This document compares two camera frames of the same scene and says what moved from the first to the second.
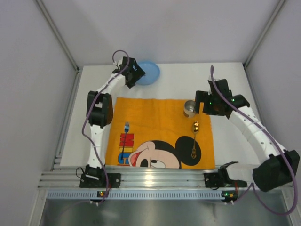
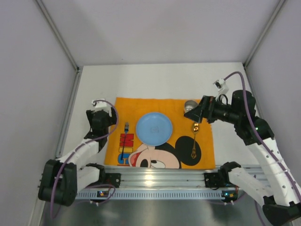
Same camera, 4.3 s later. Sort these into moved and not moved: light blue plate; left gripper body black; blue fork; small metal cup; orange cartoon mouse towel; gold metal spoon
Moved: light blue plate; left gripper body black
Not moved: orange cartoon mouse towel; gold metal spoon; blue fork; small metal cup
